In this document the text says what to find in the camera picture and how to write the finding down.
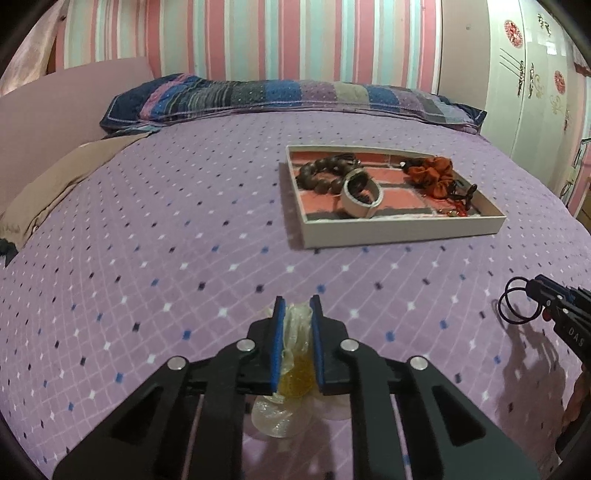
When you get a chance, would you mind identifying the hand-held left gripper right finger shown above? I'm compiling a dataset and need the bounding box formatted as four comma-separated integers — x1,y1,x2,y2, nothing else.
309,294,541,480

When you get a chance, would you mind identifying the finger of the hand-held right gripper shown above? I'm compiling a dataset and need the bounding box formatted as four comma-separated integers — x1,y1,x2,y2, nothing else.
526,274,579,304
542,300,571,324

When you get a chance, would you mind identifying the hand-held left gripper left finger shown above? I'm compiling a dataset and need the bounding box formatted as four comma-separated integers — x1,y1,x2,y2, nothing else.
52,295,287,480

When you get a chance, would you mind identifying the translucent flower hair accessory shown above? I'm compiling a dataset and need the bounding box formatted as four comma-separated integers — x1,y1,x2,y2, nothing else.
252,302,354,439

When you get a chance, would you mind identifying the black hair tie red bead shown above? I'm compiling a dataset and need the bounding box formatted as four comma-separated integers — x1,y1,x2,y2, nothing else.
498,277,548,325

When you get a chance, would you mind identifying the red cord bracelet gold charm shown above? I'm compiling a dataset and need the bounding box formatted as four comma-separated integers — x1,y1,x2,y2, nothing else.
434,194,470,220

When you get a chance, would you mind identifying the black hair claw clip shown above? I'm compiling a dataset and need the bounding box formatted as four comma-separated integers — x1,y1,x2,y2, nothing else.
450,181,479,206

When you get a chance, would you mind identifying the white jewelry tray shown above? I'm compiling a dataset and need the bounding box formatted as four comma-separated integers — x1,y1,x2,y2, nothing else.
285,144,508,250

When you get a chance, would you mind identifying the white wide bangle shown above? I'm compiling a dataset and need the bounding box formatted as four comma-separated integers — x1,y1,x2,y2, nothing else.
341,170,385,219

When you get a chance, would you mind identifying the orange fabric scrunchie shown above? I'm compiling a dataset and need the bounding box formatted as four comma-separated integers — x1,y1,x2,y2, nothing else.
399,156,456,200

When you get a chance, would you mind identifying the brown wooden bead bracelet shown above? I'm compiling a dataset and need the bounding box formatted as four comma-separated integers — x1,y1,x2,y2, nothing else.
295,154,366,191

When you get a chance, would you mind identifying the wooden nightstand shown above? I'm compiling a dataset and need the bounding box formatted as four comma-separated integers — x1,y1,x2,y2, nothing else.
575,182,591,223

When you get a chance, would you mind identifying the purple diamond-pattern bedspread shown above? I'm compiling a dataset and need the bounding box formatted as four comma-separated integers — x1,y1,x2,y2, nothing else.
0,108,591,480

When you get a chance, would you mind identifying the white decorated wardrobe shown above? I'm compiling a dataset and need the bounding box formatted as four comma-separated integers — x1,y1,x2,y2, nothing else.
436,0,591,163

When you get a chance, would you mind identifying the patchwork striped pillow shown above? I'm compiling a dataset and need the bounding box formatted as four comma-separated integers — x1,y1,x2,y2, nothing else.
99,74,488,137

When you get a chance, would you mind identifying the dark cloth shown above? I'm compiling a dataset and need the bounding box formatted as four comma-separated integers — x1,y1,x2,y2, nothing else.
0,237,20,269

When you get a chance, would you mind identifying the pink headboard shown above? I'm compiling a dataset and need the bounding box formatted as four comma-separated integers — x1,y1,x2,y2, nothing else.
0,58,155,214

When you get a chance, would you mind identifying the pink curtain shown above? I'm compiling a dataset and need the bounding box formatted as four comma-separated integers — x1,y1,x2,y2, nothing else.
0,0,71,96

